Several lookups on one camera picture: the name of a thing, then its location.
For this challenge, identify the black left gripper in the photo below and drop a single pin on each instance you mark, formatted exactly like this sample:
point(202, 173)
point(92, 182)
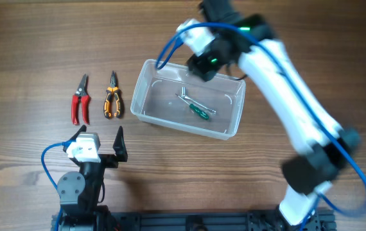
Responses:
point(112, 160)

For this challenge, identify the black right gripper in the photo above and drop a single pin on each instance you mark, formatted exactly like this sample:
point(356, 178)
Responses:
point(203, 67)

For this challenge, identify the silver socket wrench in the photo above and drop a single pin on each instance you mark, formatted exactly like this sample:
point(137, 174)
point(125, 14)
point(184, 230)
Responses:
point(185, 96)

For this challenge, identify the green handled screwdriver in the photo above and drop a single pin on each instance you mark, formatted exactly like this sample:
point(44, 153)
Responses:
point(202, 114)

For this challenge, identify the clear plastic container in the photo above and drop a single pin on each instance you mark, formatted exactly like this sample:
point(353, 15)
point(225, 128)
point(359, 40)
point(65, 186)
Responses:
point(175, 98)

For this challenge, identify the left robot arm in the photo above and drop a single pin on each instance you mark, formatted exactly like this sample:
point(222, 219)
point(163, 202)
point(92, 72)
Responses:
point(82, 192)

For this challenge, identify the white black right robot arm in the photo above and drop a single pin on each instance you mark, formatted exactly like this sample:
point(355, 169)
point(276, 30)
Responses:
point(323, 147)

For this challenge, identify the orange black pliers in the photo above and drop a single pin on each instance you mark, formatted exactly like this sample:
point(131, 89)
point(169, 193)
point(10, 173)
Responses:
point(113, 104)

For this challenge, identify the red handled snips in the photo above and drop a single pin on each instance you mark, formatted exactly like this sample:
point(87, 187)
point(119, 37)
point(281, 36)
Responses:
point(81, 99)

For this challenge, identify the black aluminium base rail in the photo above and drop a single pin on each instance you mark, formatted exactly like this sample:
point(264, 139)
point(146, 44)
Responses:
point(253, 220)

